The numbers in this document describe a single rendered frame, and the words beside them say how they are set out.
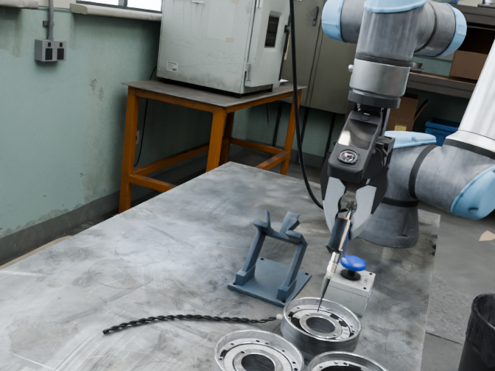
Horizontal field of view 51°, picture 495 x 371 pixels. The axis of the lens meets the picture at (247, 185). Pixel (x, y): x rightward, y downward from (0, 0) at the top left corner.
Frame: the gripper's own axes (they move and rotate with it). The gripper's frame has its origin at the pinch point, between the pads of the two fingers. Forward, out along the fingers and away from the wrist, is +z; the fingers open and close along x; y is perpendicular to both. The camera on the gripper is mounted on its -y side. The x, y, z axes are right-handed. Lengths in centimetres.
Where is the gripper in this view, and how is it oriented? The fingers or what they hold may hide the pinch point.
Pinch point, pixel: (342, 230)
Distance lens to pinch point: 77.6
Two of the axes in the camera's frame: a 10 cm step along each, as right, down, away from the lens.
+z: -1.4, 9.4, 3.1
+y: 4.1, -2.2, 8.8
